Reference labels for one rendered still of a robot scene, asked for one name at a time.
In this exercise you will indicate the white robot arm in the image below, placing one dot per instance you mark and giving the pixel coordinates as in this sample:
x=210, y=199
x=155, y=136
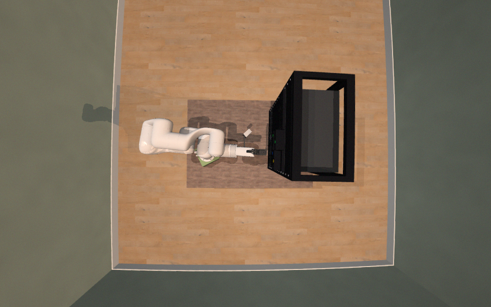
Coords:
x=157, y=137

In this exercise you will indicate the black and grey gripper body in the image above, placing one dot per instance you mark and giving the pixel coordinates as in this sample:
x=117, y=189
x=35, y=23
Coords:
x=241, y=151

